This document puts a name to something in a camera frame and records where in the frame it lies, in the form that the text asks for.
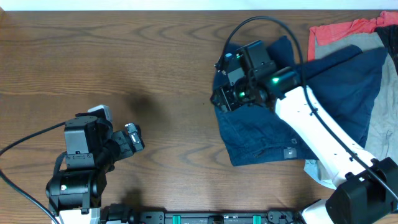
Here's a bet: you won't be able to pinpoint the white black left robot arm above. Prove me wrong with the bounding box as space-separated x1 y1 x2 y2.
46 112 145 223

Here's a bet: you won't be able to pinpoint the khaki grey shorts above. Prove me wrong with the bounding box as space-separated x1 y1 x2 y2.
315 33 397 162

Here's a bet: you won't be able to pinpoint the light blue garment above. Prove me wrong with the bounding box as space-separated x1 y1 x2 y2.
304 159 336 190

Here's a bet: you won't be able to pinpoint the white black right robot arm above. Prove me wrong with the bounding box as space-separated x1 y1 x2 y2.
211 51 397 223

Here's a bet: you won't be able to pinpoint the red orange t-shirt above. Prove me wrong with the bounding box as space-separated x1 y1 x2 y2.
307 11 397 61

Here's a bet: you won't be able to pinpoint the black lace garment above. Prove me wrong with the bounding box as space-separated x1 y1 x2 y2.
376 25 398 70

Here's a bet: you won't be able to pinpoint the dark blue denim shorts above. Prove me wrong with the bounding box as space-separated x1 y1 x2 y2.
215 45 387 166

